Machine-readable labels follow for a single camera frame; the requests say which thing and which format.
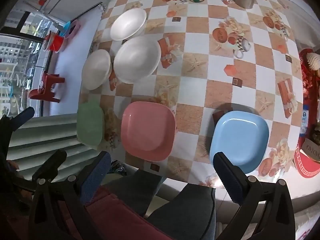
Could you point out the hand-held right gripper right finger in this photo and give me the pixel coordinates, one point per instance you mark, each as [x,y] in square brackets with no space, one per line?
[228,177]

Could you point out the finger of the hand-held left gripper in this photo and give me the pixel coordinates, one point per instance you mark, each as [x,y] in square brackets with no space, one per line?
[52,162]
[23,113]

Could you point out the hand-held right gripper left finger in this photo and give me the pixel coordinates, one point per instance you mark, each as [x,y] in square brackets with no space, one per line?
[96,175]

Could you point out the blue chair seat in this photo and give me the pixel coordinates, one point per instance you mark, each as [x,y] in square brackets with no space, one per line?
[238,141]

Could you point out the green plate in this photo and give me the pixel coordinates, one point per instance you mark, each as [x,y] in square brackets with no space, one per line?
[90,123]

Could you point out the pink plate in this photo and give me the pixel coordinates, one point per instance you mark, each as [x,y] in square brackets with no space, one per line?
[147,130]

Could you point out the white round plate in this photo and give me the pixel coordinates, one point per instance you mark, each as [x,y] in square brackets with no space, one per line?
[96,71]

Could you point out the large white bowl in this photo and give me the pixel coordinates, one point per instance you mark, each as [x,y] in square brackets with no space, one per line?
[137,58]

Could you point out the grey ribbed panel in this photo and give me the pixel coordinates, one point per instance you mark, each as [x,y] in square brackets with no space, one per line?
[50,135]

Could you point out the red plastic stool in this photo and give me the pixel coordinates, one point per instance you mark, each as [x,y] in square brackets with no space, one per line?
[46,87]

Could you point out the maroon garment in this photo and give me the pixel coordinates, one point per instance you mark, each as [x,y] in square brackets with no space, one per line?
[112,220]

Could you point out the white bucket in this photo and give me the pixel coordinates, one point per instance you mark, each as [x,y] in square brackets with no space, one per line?
[46,42]

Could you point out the red bucket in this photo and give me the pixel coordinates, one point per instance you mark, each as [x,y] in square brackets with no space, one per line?
[57,43]

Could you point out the brown card box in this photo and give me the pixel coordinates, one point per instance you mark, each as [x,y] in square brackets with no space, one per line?
[310,147]

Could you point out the small water bottle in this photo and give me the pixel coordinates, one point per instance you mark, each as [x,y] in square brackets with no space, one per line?
[304,120]

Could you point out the blue basin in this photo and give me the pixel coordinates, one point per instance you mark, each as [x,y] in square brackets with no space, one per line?
[65,26]

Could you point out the red basket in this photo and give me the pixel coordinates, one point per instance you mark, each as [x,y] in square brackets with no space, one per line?
[308,80]

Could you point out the checkered printed tablecloth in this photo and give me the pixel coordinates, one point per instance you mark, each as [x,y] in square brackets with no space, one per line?
[200,42]

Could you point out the white netted fruit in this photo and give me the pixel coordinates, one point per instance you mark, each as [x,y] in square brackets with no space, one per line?
[313,60]

